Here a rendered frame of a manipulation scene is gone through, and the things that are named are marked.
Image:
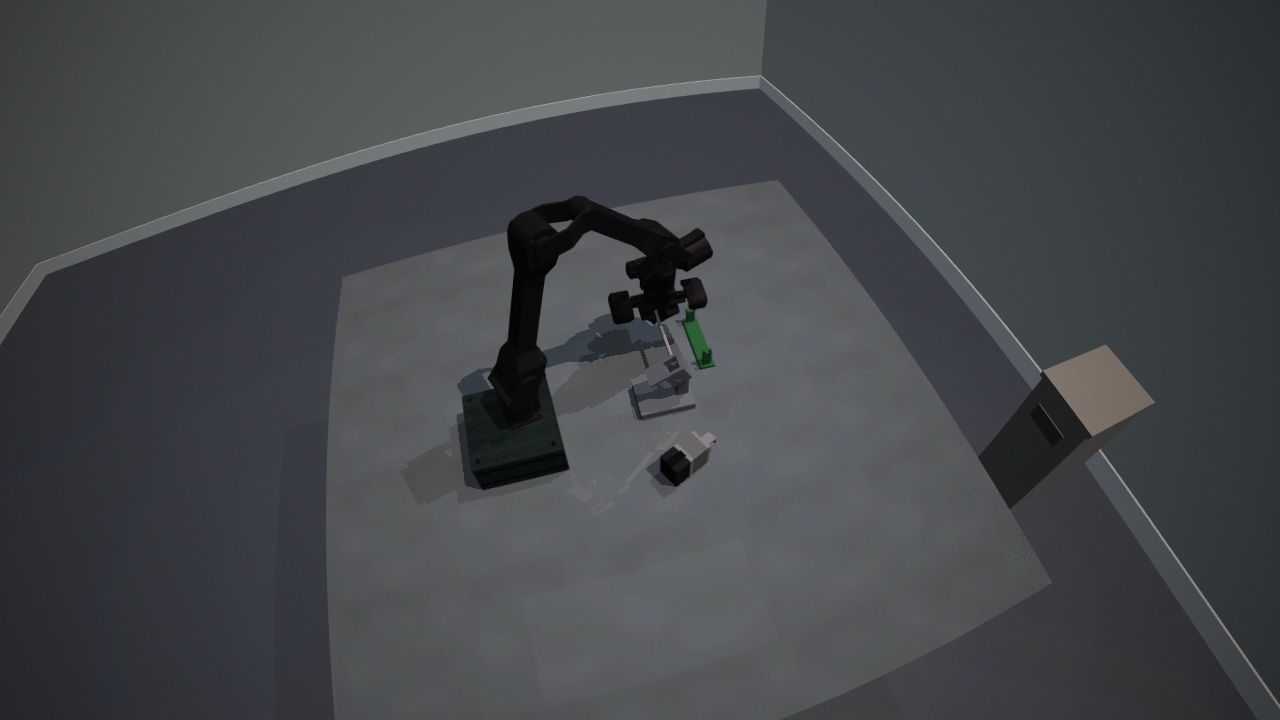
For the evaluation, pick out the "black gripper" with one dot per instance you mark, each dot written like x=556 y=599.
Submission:
x=666 y=302

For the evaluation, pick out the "grey tapered pin with dark red head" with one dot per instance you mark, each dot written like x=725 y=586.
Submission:
x=663 y=334

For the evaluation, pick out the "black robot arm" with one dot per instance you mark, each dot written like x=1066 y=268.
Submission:
x=534 y=247

